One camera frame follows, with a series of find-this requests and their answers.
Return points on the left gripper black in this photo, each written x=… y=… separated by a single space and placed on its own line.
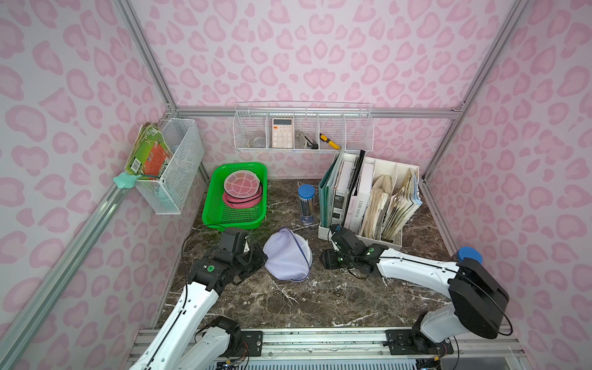
x=250 y=258

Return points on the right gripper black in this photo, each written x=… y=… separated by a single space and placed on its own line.
x=331 y=258

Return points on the purple mesh laundry bag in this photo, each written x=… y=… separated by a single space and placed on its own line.
x=289 y=256

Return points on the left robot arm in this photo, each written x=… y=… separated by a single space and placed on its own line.
x=180 y=344

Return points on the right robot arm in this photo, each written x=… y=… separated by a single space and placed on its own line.
x=477 y=301

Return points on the pink mesh laundry bag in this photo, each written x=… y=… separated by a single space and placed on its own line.
x=242 y=190

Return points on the pink white book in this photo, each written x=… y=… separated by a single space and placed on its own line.
x=359 y=200

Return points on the beige paper stack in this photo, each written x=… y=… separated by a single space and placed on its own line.
x=382 y=190

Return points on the green plastic basket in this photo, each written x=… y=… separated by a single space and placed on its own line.
x=246 y=214

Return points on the white file organizer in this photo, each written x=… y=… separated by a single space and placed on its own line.
x=402 y=205

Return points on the green folder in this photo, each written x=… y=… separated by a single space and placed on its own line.
x=327 y=191

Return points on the black binder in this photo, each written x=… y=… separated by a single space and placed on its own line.
x=353 y=179

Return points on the blue lid pencil jar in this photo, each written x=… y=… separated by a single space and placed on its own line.
x=306 y=194

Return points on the blue lid jar right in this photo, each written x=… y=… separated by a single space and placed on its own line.
x=469 y=253

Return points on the clear tape roll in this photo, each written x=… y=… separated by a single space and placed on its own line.
x=257 y=142

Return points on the yellow black utility knife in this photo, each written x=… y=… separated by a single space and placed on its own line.
x=330 y=142

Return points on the green red booklet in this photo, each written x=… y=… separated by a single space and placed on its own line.
x=151 y=154

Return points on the mint green star hook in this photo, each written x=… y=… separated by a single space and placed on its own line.
x=126 y=181

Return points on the white calculator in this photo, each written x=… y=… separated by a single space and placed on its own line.
x=282 y=133

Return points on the white mesh wall basket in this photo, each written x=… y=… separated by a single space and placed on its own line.
x=168 y=194

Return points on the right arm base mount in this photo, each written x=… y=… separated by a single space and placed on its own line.
x=402 y=341

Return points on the white wire wall shelf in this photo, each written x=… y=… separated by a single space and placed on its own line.
x=350 y=125

